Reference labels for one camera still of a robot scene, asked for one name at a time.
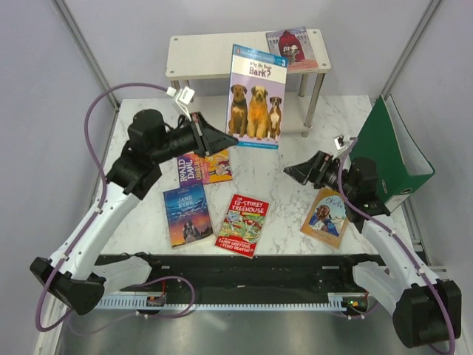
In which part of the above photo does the Roald Dahl Charlie book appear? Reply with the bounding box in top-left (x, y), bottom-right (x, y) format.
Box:
top-left (177, 149), bottom-right (233, 187)

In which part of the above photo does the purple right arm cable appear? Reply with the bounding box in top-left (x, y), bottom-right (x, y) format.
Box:
top-left (332, 136), bottom-right (457, 354)

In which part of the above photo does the blue Jane Eyre book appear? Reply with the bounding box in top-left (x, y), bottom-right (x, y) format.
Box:
top-left (163, 183), bottom-right (214, 249)

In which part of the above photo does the red 13-Storey Treehouse book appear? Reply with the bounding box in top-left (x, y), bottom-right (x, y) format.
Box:
top-left (215, 194), bottom-right (270, 259)

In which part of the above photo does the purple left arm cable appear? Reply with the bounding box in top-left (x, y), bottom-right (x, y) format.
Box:
top-left (34, 83), bottom-right (196, 337)

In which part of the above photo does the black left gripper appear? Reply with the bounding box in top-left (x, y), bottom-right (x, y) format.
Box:
top-left (152, 111), bottom-right (238, 164)

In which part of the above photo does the green lever arch file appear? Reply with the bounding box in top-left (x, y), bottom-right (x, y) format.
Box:
top-left (350, 95), bottom-right (435, 212)

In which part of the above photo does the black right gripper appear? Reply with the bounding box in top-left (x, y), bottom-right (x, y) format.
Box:
top-left (283, 150), bottom-right (355, 199)

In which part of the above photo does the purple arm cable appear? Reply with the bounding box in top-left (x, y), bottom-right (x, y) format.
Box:
top-left (34, 83), bottom-right (196, 337)
top-left (332, 136), bottom-right (457, 354)

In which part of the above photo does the white two-tier shelf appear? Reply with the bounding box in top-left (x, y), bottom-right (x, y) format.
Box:
top-left (166, 29), bottom-right (331, 147)

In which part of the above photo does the light blue cable duct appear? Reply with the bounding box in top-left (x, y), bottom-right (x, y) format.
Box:
top-left (95, 292), bottom-right (369, 311)

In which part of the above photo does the tan Othello book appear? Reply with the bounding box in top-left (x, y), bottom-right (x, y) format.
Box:
top-left (301, 188), bottom-right (349, 249)

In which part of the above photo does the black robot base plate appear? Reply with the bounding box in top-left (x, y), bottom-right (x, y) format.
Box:
top-left (94, 253), bottom-right (385, 306)

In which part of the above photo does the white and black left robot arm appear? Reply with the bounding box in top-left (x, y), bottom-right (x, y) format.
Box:
top-left (30, 109), bottom-right (239, 315)

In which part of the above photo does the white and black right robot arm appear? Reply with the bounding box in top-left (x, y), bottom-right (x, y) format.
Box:
top-left (284, 151), bottom-right (462, 354)

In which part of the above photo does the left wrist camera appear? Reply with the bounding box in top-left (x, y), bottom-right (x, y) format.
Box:
top-left (166, 87), bottom-right (195, 118)

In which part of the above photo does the red castle picture book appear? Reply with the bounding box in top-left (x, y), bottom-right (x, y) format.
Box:
top-left (265, 27), bottom-right (319, 74)

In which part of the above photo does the Why Do Dogs Bark book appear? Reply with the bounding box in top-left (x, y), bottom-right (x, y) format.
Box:
top-left (225, 44), bottom-right (288, 149)

